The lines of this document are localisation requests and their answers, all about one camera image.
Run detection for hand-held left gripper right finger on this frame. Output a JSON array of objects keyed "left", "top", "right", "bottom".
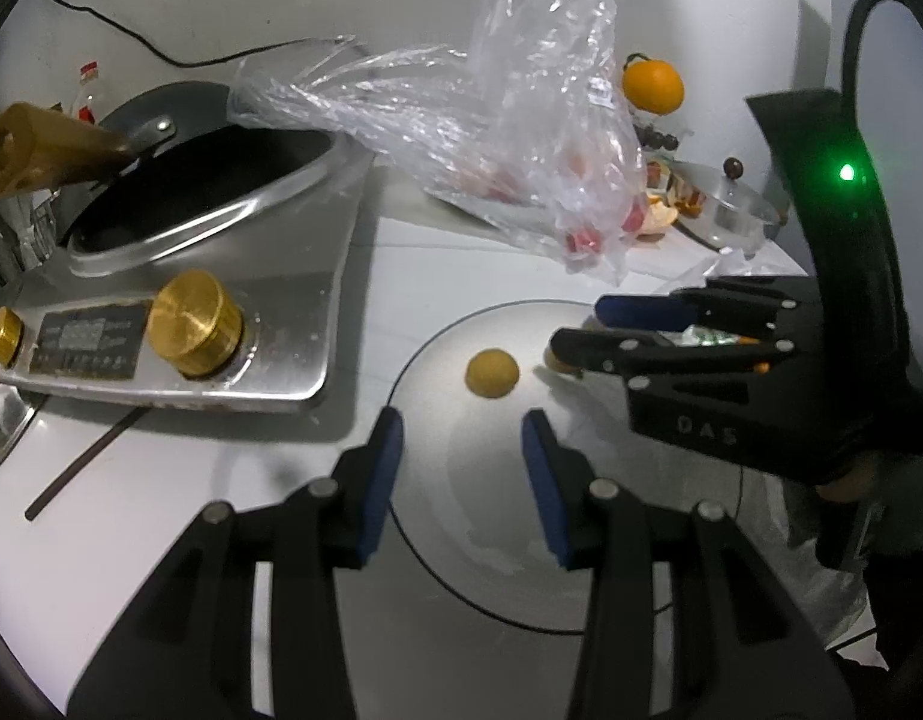
[{"left": 521, "top": 409, "right": 856, "bottom": 720}]

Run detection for white round plate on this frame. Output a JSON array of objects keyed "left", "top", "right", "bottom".
[{"left": 386, "top": 298, "right": 743, "bottom": 632}]

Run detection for steel cup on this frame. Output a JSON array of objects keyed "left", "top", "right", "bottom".
[{"left": 7, "top": 191, "right": 64, "bottom": 275}]

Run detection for dark chopstick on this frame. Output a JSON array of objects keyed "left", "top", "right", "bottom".
[{"left": 25, "top": 409, "right": 143, "bottom": 522}]

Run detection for large brass knob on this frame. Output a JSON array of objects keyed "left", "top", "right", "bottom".
[{"left": 146, "top": 270, "right": 246, "bottom": 378}]

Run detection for person's right hand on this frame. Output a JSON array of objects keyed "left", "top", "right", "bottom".
[{"left": 817, "top": 465, "right": 878, "bottom": 502}]

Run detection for black cooker power cable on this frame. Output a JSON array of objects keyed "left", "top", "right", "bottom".
[{"left": 43, "top": 0, "right": 342, "bottom": 68}]

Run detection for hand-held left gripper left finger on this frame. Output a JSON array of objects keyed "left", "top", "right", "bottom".
[{"left": 66, "top": 406, "right": 406, "bottom": 720}]

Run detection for black wok with wooden handle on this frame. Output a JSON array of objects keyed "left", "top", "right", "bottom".
[{"left": 0, "top": 81, "right": 335, "bottom": 256}]

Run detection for steel wok lid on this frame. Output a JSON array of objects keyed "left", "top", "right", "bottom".
[{"left": 0, "top": 382, "right": 43, "bottom": 481}]

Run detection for clear bottle red label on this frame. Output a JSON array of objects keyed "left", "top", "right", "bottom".
[{"left": 75, "top": 60, "right": 106, "bottom": 128}]

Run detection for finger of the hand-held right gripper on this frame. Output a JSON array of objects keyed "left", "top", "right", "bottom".
[
  {"left": 594, "top": 275, "right": 803, "bottom": 338},
  {"left": 549, "top": 326, "right": 799, "bottom": 395}
]

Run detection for small brass knob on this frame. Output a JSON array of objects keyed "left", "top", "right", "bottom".
[{"left": 0, "top": 307, "right": 25, "bottom": 365}]

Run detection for dark grapes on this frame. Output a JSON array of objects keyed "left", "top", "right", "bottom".
[{"left": 641, "top": 124, "right": 691, "bottom": 151}]

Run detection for steel pot with lid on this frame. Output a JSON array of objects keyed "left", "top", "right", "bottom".
[{"left": 671, "top": 157, "right": 784, "bottom": 252}]

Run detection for orange peel piece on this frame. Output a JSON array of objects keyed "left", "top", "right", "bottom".
[
  {"left": 667, "top": 165, "right": 708, "bottom": 217},
  {"left": 641, "top": 195, "right": 680, "bottom": 241}
]

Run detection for clear plastic bag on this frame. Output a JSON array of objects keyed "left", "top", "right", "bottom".
[{"left": 227, "top": 0, "right": 650, "bottom": 287}]

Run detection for silver induction cooker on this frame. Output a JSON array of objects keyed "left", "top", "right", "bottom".
[{"left": 0, "top": 124, "right": 376, "bottom": 417}]

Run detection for large orange with stem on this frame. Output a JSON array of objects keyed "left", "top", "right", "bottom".
[{"left": 621, "top": 52, "right": 686, "bottom": 117}]

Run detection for thick black gripper cable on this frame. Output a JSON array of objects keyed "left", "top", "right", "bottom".
[{"left": 840, "top": 0, "right": 912, "bottom": 98}]

